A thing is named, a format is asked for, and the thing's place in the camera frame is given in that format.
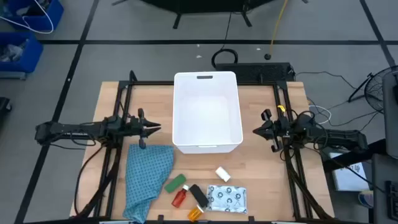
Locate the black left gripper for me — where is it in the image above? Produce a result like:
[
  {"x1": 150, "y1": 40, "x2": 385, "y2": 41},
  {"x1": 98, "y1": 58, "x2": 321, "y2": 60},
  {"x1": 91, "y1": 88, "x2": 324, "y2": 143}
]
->
[{"x1": 126, "y1": 108, "x2": 162, "y2": 149}]

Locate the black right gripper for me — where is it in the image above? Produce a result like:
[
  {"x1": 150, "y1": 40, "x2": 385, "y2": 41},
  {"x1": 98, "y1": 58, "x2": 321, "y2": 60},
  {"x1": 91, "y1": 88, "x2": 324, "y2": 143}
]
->
[{"x1": 253, "y1": 108, "x2": 292, "y2": 153}]

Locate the small white bottle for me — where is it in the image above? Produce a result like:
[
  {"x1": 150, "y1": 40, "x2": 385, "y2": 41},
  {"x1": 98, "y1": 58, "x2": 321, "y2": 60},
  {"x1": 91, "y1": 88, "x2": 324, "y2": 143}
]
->
[{"x1": 215, "y1": 166, "x2": 231, "y2": 183}]

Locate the green rectangular block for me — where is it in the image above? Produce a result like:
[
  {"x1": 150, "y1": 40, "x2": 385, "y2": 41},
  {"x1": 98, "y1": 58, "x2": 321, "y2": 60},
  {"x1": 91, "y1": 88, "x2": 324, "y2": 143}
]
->
[{"x1": 164, "y1": 173, "x2": 187, "y2": 194}]

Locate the red bottle with white cap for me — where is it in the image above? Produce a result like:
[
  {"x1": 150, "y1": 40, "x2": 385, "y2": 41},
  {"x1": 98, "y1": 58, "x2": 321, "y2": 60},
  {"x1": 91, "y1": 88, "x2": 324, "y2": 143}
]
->
[{"x1": 171, "y1": 184, "x2": 190, "y2": 208}]

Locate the white patterned soft pack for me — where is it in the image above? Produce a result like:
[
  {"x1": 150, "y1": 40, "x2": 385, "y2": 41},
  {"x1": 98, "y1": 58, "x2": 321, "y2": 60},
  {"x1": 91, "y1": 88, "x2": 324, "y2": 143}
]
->
[{"x1": 206, "y1": 184, "x2": 249, "y2": 215}]

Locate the black bandage roll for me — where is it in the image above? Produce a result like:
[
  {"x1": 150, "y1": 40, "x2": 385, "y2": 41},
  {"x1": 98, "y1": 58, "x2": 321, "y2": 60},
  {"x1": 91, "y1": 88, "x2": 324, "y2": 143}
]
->
[{"x1": 188, "y1": 184, "x2": 210, "y2": 208}]

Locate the orange pill bottle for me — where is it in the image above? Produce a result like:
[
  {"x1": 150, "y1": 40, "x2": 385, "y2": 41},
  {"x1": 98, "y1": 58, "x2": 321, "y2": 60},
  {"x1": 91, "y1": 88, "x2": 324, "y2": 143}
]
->
[{"x1": 187, "y1": 205, "x2": 205, "y2": 223}]

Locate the white perforated plastic basket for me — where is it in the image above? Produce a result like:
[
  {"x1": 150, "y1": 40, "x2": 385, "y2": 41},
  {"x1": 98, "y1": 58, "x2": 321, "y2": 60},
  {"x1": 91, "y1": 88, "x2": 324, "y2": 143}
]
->
[{"x1": 172, "y1": 71, "x2": 244, "y2": 155}]

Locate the blue storage bin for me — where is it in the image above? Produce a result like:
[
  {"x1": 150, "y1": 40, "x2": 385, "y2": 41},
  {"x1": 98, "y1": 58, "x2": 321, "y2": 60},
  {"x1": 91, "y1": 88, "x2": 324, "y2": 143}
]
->
[
  {"x1": 0, "y1": 32, "x2": 44, "y2": 74},
  {"x1": 0, "y1": 0, "x2": 65, "y2": 32}
]

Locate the teal patterned cloth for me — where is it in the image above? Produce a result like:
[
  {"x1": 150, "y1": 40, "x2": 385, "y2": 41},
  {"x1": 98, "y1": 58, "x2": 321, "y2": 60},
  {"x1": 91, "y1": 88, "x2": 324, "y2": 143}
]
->
[{"x1": 123, "y1": 144, "x2": 175, "y2": 224}]

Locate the white paper sheet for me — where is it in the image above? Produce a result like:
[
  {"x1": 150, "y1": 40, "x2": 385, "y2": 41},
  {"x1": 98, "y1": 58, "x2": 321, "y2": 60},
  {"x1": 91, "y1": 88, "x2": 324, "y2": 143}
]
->
[{"x1": 329, "y1": 152, "x2": 371, "y2": 192}]

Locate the black floor fan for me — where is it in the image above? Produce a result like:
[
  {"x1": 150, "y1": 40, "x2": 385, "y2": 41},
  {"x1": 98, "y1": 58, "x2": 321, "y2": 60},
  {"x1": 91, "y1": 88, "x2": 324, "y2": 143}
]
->
[{"x1": 348, "y1": 65, "x2": 398, "y2": 114}]

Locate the black aluminium table frame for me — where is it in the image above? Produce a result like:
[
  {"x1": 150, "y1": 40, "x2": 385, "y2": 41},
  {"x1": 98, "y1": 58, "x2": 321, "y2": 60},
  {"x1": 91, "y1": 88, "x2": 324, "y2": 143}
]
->
[{"x1": 74, "y1": 70, "x2": 335, "y2": 224}]

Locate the black coiled cable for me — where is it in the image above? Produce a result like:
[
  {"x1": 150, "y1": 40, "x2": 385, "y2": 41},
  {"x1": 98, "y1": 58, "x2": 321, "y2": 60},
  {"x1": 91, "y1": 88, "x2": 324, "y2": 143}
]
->
[{"x1": 211, "y1": 12, "x2": 239, "y2": 69}]

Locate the yellow cable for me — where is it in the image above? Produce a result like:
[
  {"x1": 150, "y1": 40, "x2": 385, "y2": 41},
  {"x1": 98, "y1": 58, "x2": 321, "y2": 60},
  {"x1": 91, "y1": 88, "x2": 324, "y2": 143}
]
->
[{"x1": 269, "y1": 0, "x2": 289, "y2": 57}]

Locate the white cable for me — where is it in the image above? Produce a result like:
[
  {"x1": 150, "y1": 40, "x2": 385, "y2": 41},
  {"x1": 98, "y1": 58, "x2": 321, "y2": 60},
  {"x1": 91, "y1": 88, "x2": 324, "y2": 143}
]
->
[{"x1": 0, "y1": 0, "x2": 54, "y2": 34}]

